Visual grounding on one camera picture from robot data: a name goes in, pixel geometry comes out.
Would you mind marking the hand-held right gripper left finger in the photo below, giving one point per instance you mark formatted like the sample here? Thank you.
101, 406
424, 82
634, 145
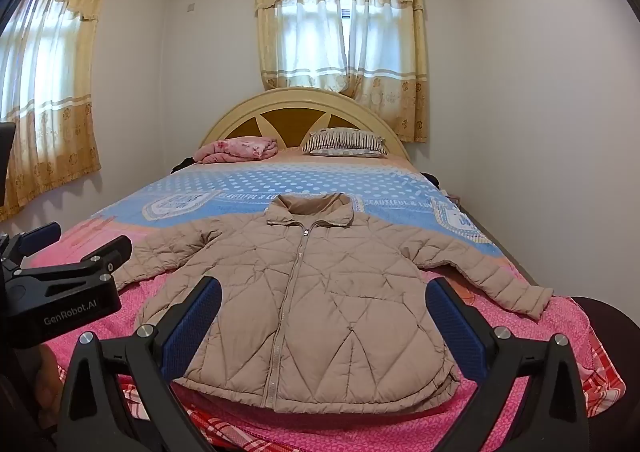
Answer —
192, 327

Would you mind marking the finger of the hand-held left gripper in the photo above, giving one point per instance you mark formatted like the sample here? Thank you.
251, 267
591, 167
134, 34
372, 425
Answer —
42, 234
107, 257

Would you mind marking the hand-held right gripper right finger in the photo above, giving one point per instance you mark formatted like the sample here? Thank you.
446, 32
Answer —
457, 327

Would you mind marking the beige quilted puffer jacket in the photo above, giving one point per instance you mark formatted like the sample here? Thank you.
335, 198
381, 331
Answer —
325, 307

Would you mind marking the red plaid cloth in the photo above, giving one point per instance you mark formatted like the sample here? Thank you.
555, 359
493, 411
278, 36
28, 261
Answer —
225, 424

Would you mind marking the dark cloth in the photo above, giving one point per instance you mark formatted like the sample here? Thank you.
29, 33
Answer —
431, 179
185, 165

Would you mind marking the yellow floral window curtain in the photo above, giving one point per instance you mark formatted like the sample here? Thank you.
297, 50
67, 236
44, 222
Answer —
300, 32
390, 57
55, 82

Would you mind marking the pink floral folded blanket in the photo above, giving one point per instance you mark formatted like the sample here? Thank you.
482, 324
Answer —
235, 150

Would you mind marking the blue dotted printed bed sheet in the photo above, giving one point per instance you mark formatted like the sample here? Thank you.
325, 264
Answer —
300, 177

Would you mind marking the striped pillow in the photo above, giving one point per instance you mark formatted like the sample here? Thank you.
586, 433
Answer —
345, 141

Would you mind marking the cream arched wooden headboard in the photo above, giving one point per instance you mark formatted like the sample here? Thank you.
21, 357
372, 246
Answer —
280, 120

